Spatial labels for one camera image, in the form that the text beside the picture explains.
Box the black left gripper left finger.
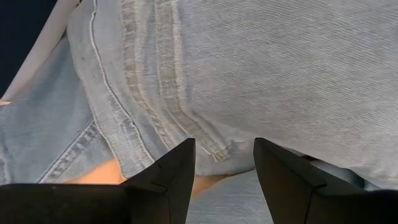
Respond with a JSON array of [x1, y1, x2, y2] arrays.
[[0, 138, 197, 224]]

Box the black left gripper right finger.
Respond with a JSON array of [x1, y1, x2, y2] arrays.
[[252, 137, 398, 224]]

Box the light blue denim jeans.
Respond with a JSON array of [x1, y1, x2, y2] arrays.
[[0, 0, 398, 224]]

